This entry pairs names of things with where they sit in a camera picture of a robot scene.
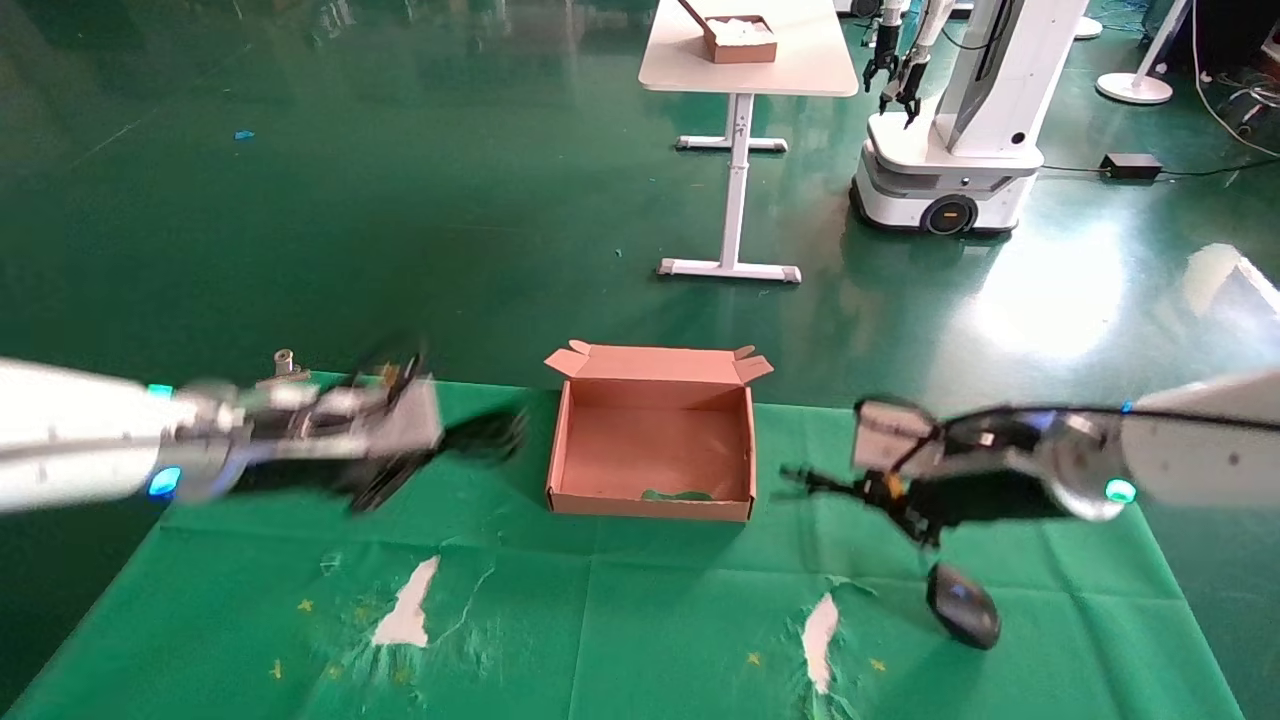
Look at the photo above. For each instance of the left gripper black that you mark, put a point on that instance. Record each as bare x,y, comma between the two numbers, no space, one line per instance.
310,440

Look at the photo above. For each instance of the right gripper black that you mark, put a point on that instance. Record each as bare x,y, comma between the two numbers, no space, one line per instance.
1000,470

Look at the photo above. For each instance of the black computer mouse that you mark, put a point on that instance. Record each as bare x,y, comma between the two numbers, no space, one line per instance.
963,605

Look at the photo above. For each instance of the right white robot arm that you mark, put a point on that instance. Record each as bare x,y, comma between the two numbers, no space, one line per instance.
1190,450

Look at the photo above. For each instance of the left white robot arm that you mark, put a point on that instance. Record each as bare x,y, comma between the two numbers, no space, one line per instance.
70,430

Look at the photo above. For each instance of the open brown cardboard box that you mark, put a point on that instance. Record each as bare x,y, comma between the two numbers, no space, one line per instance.
650,450

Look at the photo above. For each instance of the small brown cardboard box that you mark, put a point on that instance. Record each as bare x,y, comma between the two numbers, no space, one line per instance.
745,50

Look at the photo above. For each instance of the green table cloth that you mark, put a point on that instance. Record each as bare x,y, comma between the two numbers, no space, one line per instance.
640,620

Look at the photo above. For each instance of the white wheeled robot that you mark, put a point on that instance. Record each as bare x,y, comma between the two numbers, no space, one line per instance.
985,110

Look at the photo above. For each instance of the black power adapter brick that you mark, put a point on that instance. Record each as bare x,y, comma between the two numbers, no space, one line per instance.
1131,166

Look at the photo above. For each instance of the white floor stand base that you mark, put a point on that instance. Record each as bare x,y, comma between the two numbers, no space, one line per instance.
1135,88

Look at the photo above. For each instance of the white packing filling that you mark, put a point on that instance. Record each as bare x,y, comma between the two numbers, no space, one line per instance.
742,29

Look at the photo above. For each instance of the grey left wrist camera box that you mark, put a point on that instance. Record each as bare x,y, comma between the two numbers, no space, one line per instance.
415,415

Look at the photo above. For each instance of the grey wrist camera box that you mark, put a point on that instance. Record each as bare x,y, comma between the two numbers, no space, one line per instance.
890,435
415,415

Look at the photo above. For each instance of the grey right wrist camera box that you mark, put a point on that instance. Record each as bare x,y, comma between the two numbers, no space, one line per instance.
890,435

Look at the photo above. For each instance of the white pedestal table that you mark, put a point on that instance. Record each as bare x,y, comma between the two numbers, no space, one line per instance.
750,70

